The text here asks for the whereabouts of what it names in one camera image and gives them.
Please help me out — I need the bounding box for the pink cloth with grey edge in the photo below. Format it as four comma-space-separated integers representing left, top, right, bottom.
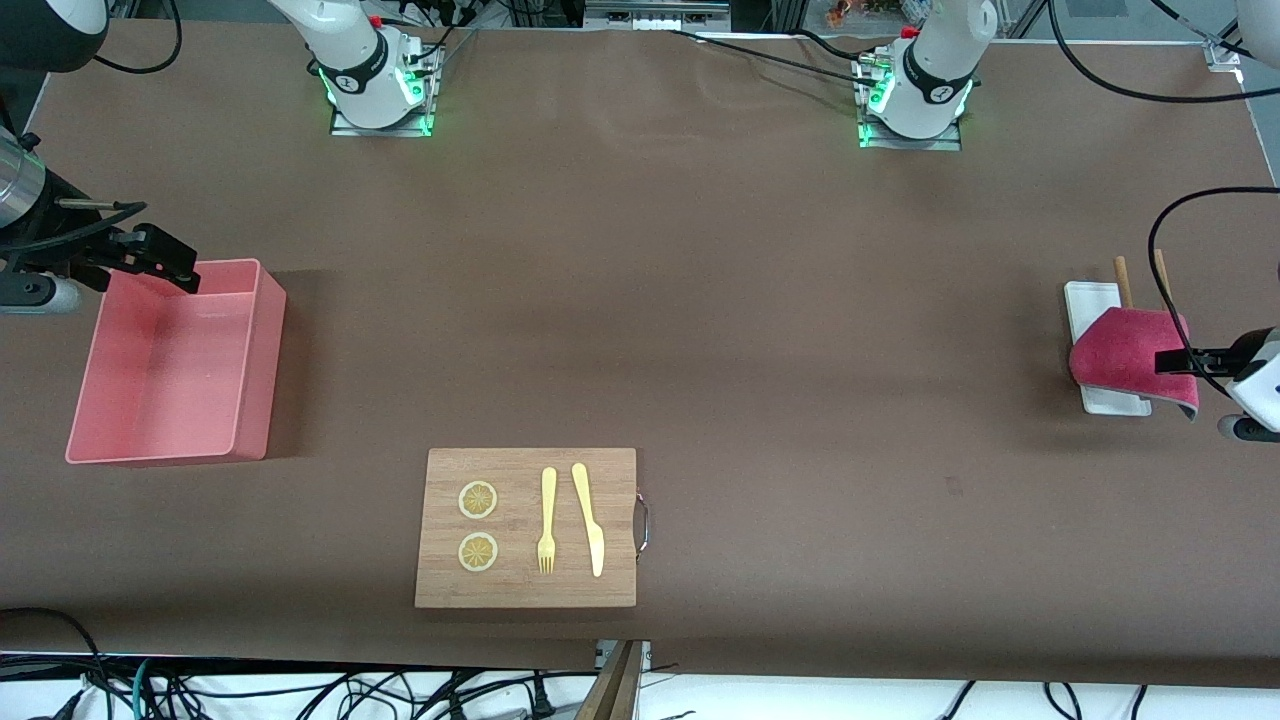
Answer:
1068, 306, 1201, 422

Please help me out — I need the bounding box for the white rectangular tray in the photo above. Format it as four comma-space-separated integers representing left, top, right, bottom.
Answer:
1064, 281, 1153, 417

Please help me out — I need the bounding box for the pink plastic bin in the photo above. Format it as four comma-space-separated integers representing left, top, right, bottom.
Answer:
65, 258, 288, 468

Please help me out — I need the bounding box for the yellow plastic fork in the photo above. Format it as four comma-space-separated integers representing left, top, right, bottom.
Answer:
537, 467, 558, 575

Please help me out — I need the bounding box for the wooden cutting board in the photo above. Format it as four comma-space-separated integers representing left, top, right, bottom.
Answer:
414, 447, 638, 609

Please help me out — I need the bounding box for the yellow plastic knife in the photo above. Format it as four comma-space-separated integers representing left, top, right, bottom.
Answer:
571, 462, 606, 578

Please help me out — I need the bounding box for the brown wooden stand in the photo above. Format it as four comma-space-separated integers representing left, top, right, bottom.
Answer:
575, 640, 646, 720

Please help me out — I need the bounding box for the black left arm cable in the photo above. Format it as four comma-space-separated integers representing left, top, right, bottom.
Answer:
1045, 0, 1280, 396

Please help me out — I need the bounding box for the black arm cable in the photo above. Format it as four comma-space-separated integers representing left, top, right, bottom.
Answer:
92, 0, 184, 74
1045, 0, 1280, 396

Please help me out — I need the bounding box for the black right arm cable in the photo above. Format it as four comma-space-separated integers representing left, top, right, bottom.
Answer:
92, 0, 184, 74

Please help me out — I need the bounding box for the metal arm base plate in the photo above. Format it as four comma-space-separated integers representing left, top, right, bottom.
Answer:
857, 55, 964, 152
329, 40, 443, 139

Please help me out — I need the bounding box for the thick black floor cable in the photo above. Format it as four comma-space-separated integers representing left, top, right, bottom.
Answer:
0, 607, 111, 720

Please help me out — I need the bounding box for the teal floor cable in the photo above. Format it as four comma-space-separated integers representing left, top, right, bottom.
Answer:
130, 657, 161, 720

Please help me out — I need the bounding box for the black cable across table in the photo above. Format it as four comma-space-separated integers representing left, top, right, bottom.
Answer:
665, 28, 881, 86

